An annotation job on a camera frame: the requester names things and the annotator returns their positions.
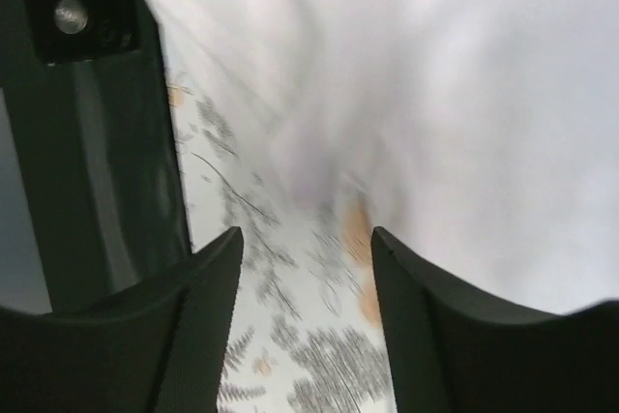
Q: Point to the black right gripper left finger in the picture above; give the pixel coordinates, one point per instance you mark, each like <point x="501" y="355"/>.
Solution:
<point x="157" y="346"/>

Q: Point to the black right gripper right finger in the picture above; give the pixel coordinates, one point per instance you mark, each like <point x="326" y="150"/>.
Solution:
<point x="454" y="348"/>

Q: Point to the white t shirt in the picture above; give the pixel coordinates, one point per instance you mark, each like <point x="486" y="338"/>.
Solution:
<point x="482" y="133"/>

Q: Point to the floral patterned table mat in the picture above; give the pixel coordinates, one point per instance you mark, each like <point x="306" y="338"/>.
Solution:
<point x="306" y="332"/>

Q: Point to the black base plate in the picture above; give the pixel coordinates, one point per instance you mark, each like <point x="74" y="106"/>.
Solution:
<point x="91" y="196"/>

